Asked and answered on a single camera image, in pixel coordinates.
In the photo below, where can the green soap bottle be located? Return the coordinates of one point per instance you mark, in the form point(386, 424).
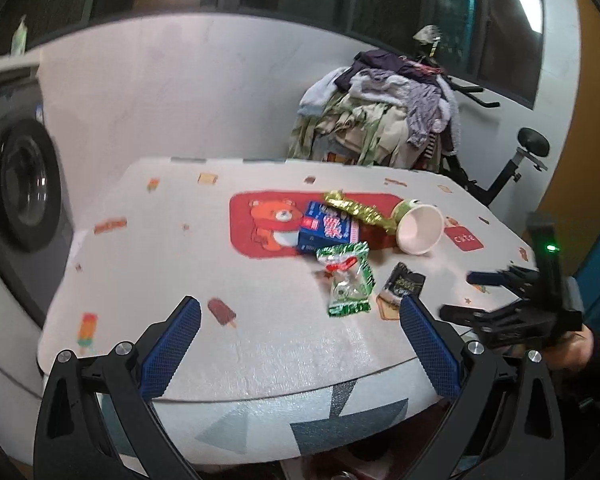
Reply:
point(19, 35)

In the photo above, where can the white printed table mat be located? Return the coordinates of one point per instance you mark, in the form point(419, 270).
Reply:
point(280, 340)

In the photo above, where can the grey washing machine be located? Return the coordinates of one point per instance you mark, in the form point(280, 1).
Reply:
point(25, 195)

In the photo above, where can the gold green foil wrapper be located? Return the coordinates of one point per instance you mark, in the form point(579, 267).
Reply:
point(357, 208)

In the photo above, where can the pale crumpled bag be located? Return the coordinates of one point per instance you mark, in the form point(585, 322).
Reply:
point(426, 35)

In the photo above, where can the green frog paper cup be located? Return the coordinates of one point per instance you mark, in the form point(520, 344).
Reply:
point(420, 230)

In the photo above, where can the pile of clothes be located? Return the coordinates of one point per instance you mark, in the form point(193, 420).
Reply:
point(380, 115)

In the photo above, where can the black exercise bike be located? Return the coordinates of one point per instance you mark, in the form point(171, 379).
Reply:
point(500, 175)

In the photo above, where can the green snack wrapper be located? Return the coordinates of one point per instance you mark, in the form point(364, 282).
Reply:
point(347, 280)

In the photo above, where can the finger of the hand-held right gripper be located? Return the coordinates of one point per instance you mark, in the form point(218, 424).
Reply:
point(467, 314)
point(500, 277)

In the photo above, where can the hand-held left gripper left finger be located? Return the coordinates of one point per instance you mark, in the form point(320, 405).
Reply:
point(172, 345)

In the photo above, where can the blue paper carton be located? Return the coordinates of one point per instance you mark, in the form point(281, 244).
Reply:
point(327, 227)

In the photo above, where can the person's right hand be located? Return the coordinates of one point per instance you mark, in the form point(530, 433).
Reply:
point(575, 350)

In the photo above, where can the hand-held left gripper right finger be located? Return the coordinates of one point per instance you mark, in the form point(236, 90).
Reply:
point(430, 350)

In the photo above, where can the black sachet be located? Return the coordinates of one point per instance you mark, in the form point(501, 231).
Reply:
point(404, 285)

